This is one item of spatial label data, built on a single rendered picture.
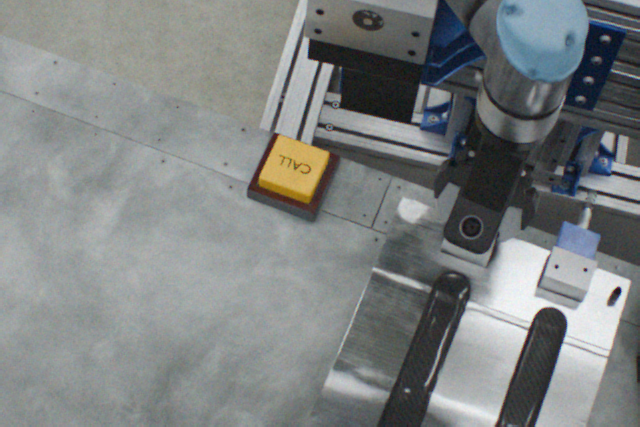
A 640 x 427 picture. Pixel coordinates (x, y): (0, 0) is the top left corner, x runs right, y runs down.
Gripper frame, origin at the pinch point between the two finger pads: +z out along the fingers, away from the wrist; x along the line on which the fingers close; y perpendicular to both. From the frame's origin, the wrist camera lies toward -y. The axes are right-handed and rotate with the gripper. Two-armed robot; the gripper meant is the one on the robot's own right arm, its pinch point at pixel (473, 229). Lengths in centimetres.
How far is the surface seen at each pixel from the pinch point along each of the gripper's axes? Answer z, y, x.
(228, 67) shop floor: 91, 64, 54
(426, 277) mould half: 2.1, -5.8, 2.8
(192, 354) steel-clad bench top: 11.1, -19.5, 22.9
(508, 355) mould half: 2.5, -10.7, -7.9
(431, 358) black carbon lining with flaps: 3.2, -13.5, -0.6
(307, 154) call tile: 7.5, 5.7, 19.9
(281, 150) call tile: 7.5, 5.1, 22.7
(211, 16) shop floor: 91, 74, 62
